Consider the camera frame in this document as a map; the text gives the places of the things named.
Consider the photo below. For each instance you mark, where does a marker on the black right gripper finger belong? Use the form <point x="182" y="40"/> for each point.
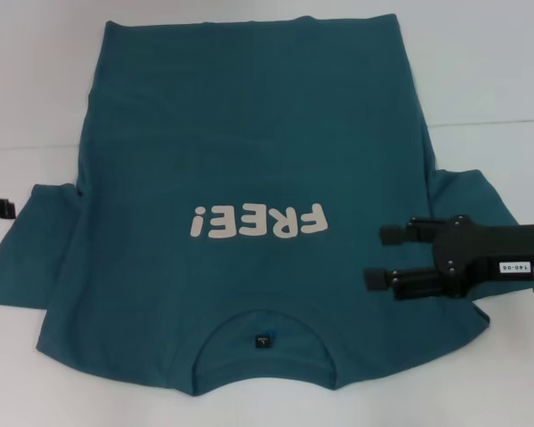
<point x="376" y="280"/>
<point x="391" y="235"/>

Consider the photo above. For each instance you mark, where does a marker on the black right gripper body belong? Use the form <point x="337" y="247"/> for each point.
<point x="494" y="253"/>

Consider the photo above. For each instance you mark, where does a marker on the teal t-shirt with FREE print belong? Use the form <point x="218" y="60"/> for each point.
<point x="249" y="133"/>

